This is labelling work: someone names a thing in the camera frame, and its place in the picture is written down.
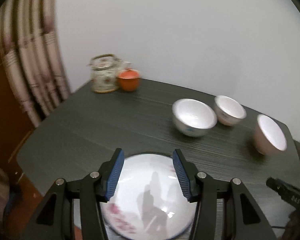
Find pink bowl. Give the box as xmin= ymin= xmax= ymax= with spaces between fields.
xmin=254 ymin=114 xmax=287 ymax=155

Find white plate pink flowers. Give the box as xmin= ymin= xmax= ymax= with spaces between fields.
xmin=101 ymin=153 xmax=196 ymax=239

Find white bowl Rabbit print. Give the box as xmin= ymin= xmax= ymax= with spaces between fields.
xmin=215 ymin=95 xmax=247 ymax=126

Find white bowl Dog print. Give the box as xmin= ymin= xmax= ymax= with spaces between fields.
xmin=172 ymin=99 xmax=217 ymax=138

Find orange tea cup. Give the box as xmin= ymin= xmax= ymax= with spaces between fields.
xmin=117 ymin=68 xmax=140 ymax=92

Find floral ceramic teapot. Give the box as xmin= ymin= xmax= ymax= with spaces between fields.
xmin=88 ymin=54 xmax=131 ymax=93

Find striped beige curtain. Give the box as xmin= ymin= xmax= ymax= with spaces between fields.
xmin=0 ymin=0 xmax=71 ymax=127

